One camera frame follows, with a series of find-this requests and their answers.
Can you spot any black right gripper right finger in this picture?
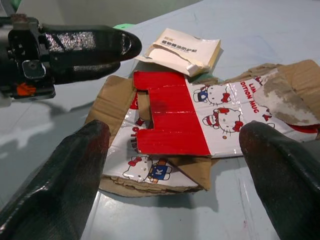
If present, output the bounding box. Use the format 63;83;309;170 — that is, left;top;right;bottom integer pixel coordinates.
238;120;320;240

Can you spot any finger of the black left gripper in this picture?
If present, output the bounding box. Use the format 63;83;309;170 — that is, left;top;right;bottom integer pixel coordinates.
41;23;143;66
52;60;121;85

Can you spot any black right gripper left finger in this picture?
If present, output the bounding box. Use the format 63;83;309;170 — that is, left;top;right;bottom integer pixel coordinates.
0;119;111;240

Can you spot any green plastic object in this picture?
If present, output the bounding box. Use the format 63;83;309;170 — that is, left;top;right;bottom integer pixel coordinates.
113;22;137;30

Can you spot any torn white paper box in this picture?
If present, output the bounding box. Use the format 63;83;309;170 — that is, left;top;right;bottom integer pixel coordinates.
133;27;222;78

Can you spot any flattened Hello Kitty cardboard box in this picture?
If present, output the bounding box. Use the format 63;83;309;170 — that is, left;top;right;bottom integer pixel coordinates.
84;59;320;198

